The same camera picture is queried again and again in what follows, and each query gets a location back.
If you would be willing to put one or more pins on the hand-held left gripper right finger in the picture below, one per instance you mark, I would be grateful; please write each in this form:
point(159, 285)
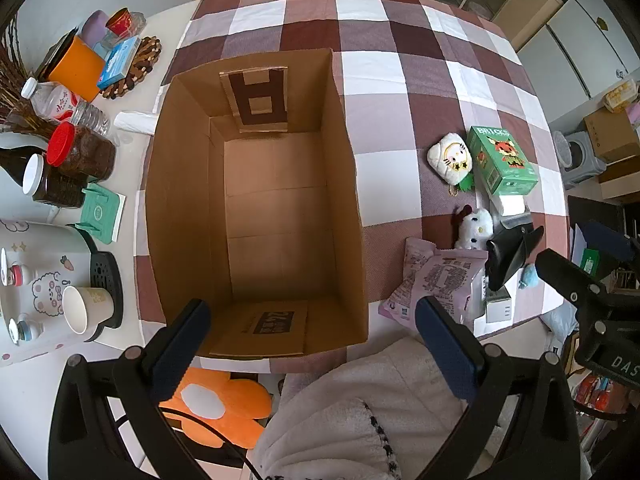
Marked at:
point(445, 350)

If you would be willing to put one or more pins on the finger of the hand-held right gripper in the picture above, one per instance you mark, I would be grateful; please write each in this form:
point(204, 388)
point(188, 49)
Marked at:
point(605, 242)
point(570, 280)

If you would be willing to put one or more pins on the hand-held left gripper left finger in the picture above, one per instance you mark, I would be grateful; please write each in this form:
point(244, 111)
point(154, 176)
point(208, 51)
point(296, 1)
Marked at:
point(182, 345)

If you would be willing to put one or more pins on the white blue snack packet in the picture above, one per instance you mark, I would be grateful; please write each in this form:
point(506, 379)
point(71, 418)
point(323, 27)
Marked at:
point(529, 279)

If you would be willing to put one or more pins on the black leather case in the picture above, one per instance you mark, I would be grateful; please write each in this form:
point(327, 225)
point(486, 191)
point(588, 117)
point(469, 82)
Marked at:
point(505, 260)

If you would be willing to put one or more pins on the clear cotton swab container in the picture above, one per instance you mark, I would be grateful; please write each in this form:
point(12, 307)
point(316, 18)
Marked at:
point(498, 307)

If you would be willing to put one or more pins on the purple snack packet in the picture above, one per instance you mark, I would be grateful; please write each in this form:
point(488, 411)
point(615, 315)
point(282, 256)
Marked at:
point(440, 275)

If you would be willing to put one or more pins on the clear plastic packet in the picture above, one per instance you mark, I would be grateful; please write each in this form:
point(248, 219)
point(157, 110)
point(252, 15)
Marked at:
point(510, 205)

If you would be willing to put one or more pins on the small white kitty plush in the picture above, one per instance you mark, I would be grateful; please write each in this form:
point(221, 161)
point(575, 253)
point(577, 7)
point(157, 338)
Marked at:
point(475, 225)

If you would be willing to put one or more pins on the green printed box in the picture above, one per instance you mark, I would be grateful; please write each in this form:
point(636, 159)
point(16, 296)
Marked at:
point(500, 160)

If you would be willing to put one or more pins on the brown cardboard box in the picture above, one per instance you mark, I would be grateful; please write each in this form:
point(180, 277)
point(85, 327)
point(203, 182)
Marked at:
point(280, 210)

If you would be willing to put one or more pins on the round white cat plush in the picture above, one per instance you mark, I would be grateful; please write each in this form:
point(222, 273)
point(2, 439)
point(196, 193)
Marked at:
point(450, 160)

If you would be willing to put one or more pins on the orange container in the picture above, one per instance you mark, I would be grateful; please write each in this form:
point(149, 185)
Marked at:
point(75, 70)

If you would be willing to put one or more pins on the green white carton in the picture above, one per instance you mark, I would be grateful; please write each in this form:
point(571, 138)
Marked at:
point(589, 260)

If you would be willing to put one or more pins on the pale blue plastic bag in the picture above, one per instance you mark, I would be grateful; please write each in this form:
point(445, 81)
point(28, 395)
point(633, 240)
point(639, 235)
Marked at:
point(562, 322)

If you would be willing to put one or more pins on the red orange packets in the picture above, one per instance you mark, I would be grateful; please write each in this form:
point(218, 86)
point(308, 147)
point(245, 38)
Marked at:
point(595, 392)

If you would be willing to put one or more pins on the brown carton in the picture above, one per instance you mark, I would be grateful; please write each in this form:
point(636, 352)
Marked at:
point(612, 132)
point(620, 182)

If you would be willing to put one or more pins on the orange flower cushion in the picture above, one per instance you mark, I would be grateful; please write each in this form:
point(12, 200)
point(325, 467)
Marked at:
point(235, 405)

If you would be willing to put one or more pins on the grey plastic stool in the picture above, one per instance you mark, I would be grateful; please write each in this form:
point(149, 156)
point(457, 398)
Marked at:
point(580, 160)

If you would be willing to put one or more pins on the paper cup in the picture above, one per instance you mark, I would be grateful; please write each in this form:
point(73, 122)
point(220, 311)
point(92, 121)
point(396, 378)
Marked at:
point(85, 307)

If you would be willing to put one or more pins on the yellow snack bag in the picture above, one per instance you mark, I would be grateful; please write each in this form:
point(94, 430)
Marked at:
point(622, 95)

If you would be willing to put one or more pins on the green phone stand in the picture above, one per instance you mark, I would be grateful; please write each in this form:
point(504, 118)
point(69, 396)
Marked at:
point(100, 212)

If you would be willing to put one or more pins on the small blue white bottle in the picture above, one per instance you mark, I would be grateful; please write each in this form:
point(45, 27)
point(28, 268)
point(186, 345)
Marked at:
point(25, 330)

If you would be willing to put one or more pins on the small red white bottle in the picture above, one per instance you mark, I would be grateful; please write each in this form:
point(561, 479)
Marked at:
point(20, 274)

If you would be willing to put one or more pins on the white lid jar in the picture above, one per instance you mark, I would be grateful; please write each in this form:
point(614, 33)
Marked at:
point(55, 185)

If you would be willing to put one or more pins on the white wardrobe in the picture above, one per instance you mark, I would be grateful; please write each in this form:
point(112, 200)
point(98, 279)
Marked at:
point(575, 35)

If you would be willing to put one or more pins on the red lid jar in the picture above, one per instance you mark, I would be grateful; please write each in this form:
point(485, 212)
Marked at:
point(85, 152)

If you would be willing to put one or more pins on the white plastic bag roll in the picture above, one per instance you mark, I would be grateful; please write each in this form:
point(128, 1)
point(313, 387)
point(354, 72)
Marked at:
point(132, 122)

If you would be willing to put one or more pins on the dark glass bottle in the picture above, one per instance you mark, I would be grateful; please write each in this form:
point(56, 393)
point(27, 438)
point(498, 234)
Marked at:
point(17, 162)

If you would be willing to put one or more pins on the red label water bottle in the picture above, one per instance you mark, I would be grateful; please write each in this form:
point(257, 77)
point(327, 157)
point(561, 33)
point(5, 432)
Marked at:
point(60, 105)

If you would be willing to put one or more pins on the brown woven trivet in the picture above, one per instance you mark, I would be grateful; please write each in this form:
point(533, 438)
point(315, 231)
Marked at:
point(145, 60)

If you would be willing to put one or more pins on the brown white checkered tablecloth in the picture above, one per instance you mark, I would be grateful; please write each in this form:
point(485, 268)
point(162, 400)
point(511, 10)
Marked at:
point(380, 60)

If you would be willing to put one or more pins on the blue tissue box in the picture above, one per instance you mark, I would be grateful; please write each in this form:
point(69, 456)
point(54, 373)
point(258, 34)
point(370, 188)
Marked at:
point(117, 62)

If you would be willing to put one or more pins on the dried flower bunch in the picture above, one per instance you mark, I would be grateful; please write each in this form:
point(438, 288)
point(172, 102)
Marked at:
point(15, 90)

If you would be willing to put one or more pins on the purple cup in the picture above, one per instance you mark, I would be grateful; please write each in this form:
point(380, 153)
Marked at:
point(97, 27)

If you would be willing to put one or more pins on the red cup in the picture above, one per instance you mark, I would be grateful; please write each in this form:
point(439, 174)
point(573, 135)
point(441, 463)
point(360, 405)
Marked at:
point(118, 21)

